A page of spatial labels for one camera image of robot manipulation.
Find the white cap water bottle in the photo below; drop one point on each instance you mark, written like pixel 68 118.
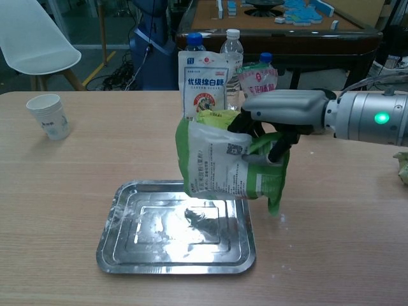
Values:
pixel 232 44

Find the small blue cap bottle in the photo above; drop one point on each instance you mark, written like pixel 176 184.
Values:
pixel 266 58

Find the small green bag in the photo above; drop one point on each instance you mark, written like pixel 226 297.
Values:
pixel 216 118

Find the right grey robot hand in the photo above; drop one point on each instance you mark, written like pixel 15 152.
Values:
pixel 287 105

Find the white paper cup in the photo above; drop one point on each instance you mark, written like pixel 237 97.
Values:
pixel 51 118

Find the large green snack bag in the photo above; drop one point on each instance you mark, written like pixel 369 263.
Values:
pixel 216 165

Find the silver metal tray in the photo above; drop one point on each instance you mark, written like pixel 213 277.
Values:
pixel 150 248

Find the small green snack packet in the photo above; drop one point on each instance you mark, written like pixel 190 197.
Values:
pixel 402 169

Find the large blue cap water bottle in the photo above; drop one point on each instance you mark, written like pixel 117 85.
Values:
pixel 195 41

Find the dark brown mahjong table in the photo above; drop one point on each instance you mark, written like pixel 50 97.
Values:
pixel 318 44

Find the white sugar bag blue text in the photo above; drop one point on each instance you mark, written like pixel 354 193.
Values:
pixel 204 86

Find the white salt bag pink text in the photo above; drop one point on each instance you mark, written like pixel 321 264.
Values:
pixel 258 81

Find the white chair wooden legs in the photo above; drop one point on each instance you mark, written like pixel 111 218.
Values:
pixel 35 41

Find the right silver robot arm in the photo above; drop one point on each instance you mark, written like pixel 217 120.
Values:
pixel 363 118

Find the white blue mahjong tile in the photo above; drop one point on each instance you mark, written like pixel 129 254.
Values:
pixel 280 20
pixel 219 8
pixel 335 25

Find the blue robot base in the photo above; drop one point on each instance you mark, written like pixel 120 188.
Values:
pixel 156 54

